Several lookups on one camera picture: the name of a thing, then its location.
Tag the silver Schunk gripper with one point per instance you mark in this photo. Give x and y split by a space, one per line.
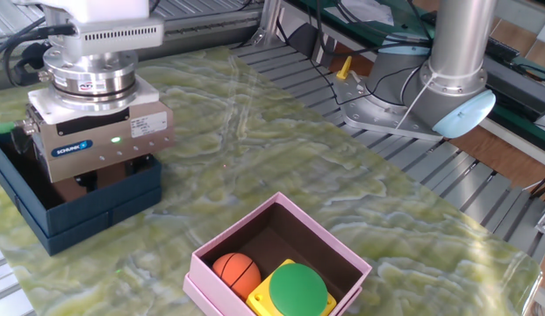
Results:
105 149

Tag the orange toy basketball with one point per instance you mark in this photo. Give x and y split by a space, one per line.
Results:
237 274

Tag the yellow box with green button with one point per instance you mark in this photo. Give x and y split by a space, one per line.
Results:
298 292

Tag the dark blue cardboard box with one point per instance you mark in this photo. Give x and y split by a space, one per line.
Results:
96 213

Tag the pink cardboard box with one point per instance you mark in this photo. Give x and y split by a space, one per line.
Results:
202 272

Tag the green marble pattern sheet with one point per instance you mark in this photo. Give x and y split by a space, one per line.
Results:
298 153

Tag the small yellow plastic clip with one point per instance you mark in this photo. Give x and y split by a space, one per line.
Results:
344 68

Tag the black power strip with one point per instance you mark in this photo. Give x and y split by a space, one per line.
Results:
502 48

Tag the green workbench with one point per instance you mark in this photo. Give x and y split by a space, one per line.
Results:
531 127

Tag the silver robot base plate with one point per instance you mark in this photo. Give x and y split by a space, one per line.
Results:
360 109

